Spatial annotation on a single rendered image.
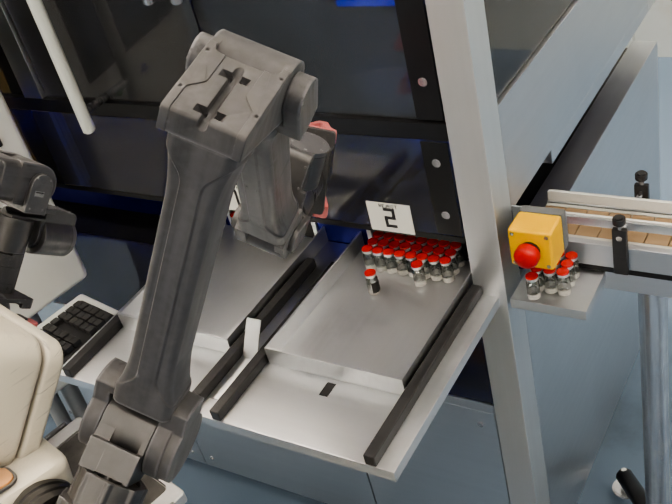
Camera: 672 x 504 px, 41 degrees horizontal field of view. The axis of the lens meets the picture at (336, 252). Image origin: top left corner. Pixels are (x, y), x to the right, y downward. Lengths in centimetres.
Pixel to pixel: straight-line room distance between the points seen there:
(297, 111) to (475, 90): 60
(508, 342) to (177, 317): 90
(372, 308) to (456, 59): 48
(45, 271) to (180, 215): 128
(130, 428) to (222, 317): 76
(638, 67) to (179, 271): 161
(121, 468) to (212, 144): 36
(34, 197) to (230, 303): 55
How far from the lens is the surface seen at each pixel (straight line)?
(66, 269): 205
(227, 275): 177
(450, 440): 189
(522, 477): 188
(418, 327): 151
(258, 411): 146
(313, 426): 140
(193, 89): 74
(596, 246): 156
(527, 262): 143
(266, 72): 76
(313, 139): 117
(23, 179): 125
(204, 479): 264
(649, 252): 153
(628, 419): 254
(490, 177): 141
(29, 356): 98
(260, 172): 91
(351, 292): 162
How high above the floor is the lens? 186
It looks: 34 degrees down
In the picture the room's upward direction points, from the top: 15 degrees counter-clockwise
